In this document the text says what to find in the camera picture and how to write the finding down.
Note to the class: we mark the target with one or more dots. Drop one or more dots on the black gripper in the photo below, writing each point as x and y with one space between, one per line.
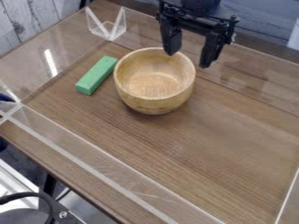
202 17

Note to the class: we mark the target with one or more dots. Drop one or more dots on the light wooden bowl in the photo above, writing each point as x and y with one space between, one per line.
154 82

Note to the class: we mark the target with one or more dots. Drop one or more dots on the green rectangular block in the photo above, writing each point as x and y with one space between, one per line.
95 75

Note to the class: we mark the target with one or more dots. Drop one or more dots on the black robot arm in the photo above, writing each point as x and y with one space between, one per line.
199 17

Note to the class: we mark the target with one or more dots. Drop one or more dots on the blue object at edge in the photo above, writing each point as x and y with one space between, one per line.
6 98

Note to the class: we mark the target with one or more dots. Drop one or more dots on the black metal table leg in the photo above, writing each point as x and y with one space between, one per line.
50 185

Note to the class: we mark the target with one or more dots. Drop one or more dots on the clear acrylic enclosure wall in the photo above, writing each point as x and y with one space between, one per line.
215 163

